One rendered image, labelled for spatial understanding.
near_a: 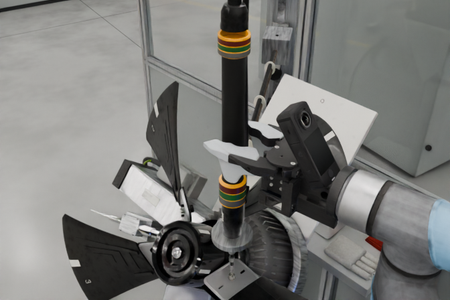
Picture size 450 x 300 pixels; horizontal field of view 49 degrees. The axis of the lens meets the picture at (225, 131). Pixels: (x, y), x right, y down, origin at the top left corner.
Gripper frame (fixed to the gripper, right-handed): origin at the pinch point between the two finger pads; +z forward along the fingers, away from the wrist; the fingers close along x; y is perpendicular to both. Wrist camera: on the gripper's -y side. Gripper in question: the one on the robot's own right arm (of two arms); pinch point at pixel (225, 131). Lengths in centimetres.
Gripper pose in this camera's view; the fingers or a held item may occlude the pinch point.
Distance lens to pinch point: 74.2
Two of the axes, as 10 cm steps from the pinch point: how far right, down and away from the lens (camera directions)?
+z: -8.0, -3.2, 5.0
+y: 0.0, 8.4, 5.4
